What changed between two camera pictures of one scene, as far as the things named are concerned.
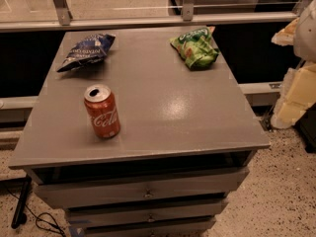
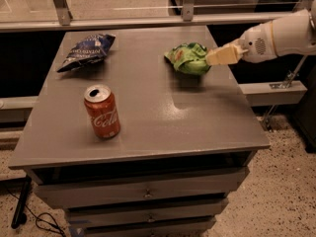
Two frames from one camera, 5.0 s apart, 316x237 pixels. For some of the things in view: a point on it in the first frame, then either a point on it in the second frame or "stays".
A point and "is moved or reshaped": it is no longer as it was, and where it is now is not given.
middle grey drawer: x=182 y=210 stays
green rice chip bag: x=197 y=47 is moved or reshaped
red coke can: x=102 y=105 stays
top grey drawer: x=57 y=194 stays
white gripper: x=306 y=37 to x=258 y=44
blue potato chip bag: x=90 y=50 stays
